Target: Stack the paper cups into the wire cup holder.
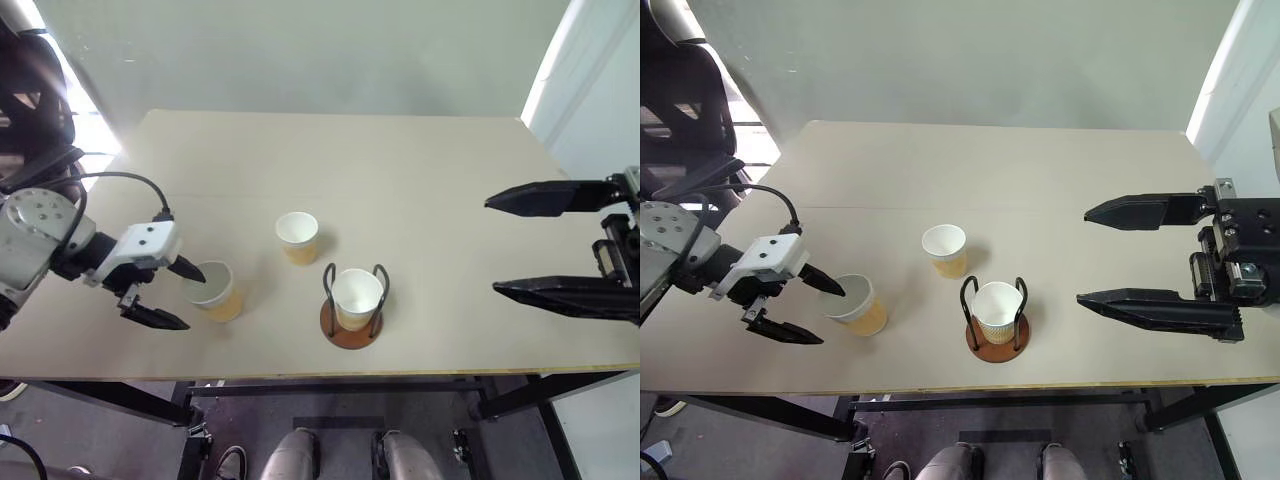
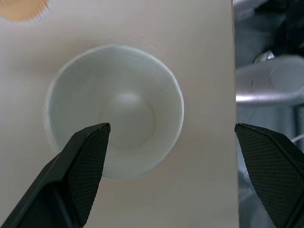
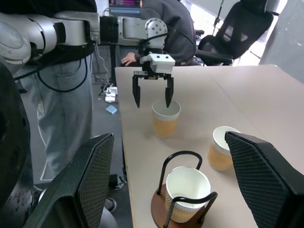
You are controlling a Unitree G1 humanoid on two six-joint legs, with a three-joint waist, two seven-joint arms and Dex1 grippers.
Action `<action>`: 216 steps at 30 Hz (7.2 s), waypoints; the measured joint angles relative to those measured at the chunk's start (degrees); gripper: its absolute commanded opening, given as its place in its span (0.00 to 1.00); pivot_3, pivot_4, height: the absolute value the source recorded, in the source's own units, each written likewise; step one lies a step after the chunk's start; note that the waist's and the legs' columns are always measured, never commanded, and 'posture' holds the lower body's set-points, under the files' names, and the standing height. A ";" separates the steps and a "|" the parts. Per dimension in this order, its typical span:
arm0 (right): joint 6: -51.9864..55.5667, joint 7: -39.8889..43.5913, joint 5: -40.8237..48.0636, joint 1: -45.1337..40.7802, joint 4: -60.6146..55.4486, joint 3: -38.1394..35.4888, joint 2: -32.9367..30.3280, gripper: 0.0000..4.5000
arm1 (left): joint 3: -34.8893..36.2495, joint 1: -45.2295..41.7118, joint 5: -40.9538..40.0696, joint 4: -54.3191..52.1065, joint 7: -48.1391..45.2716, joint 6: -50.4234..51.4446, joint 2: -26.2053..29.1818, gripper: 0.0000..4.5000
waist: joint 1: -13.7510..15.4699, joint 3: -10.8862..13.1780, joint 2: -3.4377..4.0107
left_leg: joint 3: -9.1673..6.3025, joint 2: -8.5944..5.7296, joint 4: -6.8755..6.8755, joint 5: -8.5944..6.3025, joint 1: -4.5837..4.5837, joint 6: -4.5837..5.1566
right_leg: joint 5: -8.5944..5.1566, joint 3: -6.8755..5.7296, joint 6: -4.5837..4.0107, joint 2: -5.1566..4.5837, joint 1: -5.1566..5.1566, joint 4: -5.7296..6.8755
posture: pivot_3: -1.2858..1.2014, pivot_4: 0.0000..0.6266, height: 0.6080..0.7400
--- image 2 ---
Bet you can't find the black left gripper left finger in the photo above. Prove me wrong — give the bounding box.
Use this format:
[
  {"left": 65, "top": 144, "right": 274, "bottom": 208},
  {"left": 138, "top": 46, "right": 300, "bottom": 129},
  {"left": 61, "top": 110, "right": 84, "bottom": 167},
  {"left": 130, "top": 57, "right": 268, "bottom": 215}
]
[{"left": 0, "top": 122, "right": 112, "bottom": 228}]

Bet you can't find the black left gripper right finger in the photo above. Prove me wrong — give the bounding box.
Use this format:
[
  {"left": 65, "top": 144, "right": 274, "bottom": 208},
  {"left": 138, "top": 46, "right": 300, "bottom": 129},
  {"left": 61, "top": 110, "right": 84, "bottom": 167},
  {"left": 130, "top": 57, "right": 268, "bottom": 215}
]
[{"left": 234, "top": 123, "right": 304, "bottom": 228}]

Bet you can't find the white paper cup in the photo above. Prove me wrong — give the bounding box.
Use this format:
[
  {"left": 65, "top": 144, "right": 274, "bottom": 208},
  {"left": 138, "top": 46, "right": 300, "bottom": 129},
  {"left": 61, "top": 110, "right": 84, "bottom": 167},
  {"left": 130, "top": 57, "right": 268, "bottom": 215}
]
[{"left": 45, "top": 45, "right": 185, "bottom": 181}]

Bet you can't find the silver robot body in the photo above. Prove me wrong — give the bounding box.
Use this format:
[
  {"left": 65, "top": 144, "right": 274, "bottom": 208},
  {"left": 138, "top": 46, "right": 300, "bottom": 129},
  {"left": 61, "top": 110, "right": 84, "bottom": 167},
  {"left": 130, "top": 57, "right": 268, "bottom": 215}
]
[{"left": 233, "top": 0, "right": 304, "bottom": 228}]

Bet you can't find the round wooden base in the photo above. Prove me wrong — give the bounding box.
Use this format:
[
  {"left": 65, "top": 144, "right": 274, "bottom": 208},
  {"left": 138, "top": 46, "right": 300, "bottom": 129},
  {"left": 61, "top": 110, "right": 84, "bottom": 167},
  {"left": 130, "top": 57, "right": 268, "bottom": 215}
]
[{"left": 0, "top": 0, "right": 50, "bottom": 22}]

